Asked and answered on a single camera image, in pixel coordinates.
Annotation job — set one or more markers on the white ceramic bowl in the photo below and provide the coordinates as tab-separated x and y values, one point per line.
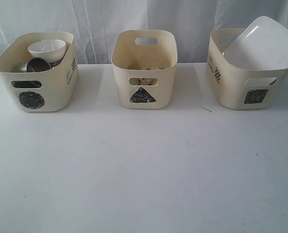
51	50

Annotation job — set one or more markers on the stainless steel mug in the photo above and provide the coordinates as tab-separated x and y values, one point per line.
56	63
32	65

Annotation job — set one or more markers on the stainless steel bowl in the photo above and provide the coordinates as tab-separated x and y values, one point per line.
26	84

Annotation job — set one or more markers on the white square plate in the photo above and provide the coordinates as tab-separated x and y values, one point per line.
263	45

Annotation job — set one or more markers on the wooden chopstick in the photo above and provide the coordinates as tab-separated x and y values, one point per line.
144	81

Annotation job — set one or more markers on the cream bin with black triangle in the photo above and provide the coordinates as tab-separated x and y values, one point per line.
145	48

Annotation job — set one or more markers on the cream bin with black circle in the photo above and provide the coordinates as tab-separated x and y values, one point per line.
57	83

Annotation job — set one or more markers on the cream bin with black square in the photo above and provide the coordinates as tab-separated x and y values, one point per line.
237	88

